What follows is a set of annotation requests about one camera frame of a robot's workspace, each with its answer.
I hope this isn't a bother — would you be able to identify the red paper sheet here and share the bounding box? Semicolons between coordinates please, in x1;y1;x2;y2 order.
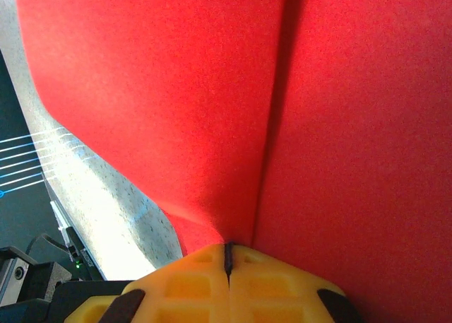
13;0;452;323

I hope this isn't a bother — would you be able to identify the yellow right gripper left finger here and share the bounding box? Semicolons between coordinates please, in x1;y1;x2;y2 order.
101;243;231;323

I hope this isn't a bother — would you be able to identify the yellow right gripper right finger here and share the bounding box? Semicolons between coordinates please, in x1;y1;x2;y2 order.
227;244;365;323

